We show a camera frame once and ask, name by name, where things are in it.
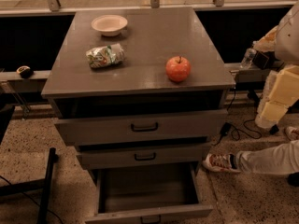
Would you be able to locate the red white sneaker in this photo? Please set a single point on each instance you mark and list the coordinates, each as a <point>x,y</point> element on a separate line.
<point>292,133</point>
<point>220,163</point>

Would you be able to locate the grey top drawer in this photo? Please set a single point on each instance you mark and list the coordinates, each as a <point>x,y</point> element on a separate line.
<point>136,128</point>

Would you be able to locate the light trouser leg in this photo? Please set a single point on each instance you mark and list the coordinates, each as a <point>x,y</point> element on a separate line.
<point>280,160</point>

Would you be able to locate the metal window frame rail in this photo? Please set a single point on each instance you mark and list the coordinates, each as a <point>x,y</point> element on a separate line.
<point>149,0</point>

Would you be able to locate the grey drawer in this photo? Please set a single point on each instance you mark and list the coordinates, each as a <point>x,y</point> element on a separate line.
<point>154,194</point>
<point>136,128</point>
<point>138,156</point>

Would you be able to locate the clear plastic water bottle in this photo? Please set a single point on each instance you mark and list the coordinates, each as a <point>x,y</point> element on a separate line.
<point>249,55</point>

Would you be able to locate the black metal stand left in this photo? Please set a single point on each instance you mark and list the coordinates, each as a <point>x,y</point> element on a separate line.
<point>44,184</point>

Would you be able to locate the grey middle drawer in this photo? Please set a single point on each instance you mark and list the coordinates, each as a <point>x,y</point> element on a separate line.
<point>138,156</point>

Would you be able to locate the grey drawer cabinet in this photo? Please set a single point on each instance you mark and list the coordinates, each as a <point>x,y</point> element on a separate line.
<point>139,85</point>

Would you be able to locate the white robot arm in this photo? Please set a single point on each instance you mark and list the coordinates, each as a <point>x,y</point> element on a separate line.
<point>283,39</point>

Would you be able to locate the black power adapter with cable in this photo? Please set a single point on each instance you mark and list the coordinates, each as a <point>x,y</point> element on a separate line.
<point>228,128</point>

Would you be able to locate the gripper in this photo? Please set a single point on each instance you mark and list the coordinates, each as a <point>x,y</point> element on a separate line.
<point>288,37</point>

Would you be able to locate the grey bottom drawer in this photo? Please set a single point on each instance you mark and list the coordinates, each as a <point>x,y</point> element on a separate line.
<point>154,194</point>

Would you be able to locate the red apple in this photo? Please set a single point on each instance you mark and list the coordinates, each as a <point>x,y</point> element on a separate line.
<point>178,68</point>

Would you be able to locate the small black box speaker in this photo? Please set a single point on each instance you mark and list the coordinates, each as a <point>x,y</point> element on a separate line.
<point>264,60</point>

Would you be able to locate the grey bench right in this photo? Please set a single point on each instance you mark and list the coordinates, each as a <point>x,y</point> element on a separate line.
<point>253,74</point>

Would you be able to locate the white bowl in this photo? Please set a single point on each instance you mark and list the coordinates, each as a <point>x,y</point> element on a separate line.
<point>109,25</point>

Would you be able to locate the crushed green white can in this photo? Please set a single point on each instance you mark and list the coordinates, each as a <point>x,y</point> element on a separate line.
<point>105,56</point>

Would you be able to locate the yellow black tape measure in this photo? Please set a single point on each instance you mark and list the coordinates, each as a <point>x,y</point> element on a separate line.
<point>25,71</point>

